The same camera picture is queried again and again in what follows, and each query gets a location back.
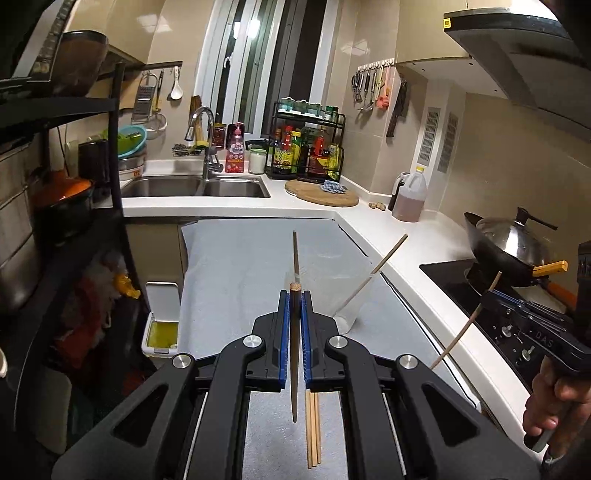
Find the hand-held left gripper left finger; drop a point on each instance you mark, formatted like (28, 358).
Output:
(284, 323)

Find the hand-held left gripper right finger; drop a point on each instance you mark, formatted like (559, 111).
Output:
(305, 332)

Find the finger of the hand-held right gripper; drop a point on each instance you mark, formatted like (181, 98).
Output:
(517, 302)
(503, 318)

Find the dark brown chopstick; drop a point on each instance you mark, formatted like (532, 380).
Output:
(296, 254)
(294, 350)

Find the light wooden chopstick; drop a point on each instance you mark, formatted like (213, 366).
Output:
(374, 272)
(466, 323)

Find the person's right forearm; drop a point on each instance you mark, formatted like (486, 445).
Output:
(572, 466)

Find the person's right hand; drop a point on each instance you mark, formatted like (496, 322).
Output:
(554, 406)

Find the black wok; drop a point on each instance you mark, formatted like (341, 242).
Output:
(489, 261)

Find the black cooktop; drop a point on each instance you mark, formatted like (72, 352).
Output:
(461, 286)

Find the steel wok lid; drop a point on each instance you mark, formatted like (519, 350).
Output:
(512, 240)

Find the grey table mat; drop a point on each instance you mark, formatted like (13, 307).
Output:
(231, 277)

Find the white trash bin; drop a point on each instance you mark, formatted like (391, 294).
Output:
(161, 318)

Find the round wooden cutting board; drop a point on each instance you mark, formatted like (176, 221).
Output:
(318, 197)

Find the blue dish cloth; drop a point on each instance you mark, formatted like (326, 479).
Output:
(333, 187)

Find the ginger pieces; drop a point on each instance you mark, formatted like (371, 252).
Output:
(377, 206)

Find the plastic cooking oil jug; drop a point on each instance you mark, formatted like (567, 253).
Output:
(411, 198)

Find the white jar with green lid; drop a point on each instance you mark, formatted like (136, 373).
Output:
(257, 161)

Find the dark bottle with white cap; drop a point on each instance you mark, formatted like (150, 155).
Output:
(396, 191)

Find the stainless steel sink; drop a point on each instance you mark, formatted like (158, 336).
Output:
(184, 187)

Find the group of sauce bottles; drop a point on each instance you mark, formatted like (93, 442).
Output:
(316, 154)

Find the red detergent bottle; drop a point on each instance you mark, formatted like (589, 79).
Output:
(235, 152)

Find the black spice rack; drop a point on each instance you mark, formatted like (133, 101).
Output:
(344, 138)

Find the red plastic bags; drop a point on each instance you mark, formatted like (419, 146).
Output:
(87, 323)

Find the red jar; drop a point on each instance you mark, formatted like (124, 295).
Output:
(219, 136)

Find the chrome faucet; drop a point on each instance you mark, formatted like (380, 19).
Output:
(207, 138)

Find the steel basin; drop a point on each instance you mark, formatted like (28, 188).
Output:
(134, 166)

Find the row of spice jars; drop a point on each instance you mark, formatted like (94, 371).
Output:
(307, 107)

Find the hanging cleaver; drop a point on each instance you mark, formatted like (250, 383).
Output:
(398, 110)

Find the hanging mesh strainer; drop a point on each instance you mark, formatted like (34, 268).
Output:
(157, 125)

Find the stacked bowls beside sink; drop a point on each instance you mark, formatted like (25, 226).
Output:
(129, 143)

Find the black container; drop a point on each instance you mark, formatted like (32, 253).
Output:
(92, 170)

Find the black shelf rack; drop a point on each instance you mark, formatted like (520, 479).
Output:
(117, 138)

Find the hanging kitchen tools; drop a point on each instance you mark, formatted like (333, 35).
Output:
(369, 87)

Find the range hood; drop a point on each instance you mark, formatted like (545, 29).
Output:
(521, 50)

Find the white hanging spoon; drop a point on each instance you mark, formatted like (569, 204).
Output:
(176, 91)

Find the orange pot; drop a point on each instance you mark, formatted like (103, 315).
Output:
(60, 198)

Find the window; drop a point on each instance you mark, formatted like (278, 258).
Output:
(268, 60)

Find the black hanging utensil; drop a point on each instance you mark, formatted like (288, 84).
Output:
(159, 90)

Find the metal grater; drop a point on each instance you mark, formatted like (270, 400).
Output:
(143, 99)

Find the narrow wall vent grille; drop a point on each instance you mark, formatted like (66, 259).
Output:
(448, 143)

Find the wide wall vent grille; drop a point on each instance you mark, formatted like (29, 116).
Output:
(428, 136)

